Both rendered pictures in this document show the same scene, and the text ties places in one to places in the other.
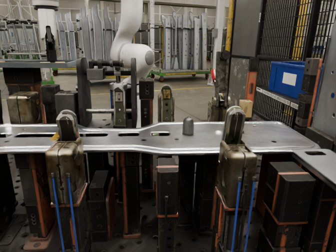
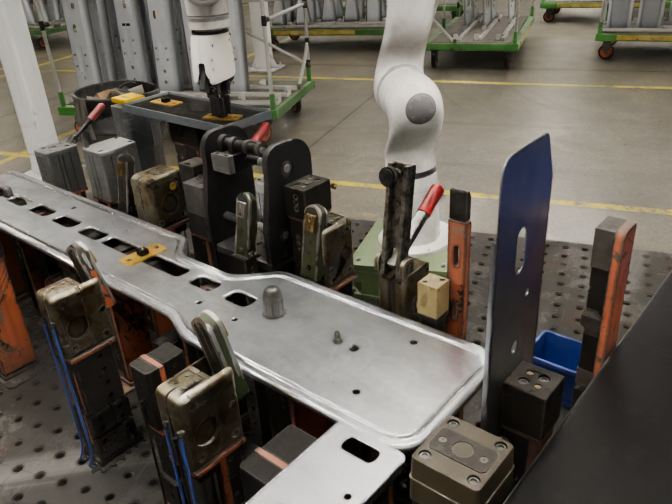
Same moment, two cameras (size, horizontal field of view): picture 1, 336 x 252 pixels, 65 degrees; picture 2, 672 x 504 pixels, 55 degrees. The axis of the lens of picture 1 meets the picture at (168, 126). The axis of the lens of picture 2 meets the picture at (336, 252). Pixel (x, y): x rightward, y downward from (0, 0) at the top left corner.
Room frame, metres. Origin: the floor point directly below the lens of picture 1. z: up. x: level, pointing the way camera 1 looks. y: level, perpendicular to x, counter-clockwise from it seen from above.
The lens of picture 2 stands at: (0.18, -0.73, 1.53)
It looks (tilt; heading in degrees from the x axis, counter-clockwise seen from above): 28 degrees down; 46
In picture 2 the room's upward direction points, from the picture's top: 4 degrees counter-clockwise
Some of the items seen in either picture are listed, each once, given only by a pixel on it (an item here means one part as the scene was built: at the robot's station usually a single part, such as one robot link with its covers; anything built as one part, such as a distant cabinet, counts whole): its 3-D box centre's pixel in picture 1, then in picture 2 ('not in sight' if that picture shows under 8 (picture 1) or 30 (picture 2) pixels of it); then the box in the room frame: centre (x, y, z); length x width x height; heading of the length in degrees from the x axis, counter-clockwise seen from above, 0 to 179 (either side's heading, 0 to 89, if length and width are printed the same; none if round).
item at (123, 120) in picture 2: not in sight; (146, 185); (0.96, 0.80, 0.92); 0.08 x 0.08 x 0.44; 5
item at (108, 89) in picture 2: not in sight; (128, 148); (1.92, 2.82, 0.36); 0.54 x 0.50 x 0.73; 23
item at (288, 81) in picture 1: (305, 79); not in sight; (1.13, -0.58, 1.10); 0.30 x 0.17 x 0.13; 11
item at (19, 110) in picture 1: (31, 150); (169, 252); (0.81, 0.46, 0.89); 0.13 x 0.11 x 0.38; 5
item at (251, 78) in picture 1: (245, 131); (455, 342); (0.86, -0.27, 0.95); 0.03 x 0.01 x 0.50; 95
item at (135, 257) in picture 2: (62, 132); (142, 252); (0.66, 0.28, 1.01); 0.08 x 0.04 x 0.01; 4
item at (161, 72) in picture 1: (180, 51); not in sight; (8.91, -0.36, 0.88); 1.91 x 1.01 x 1.76; 115
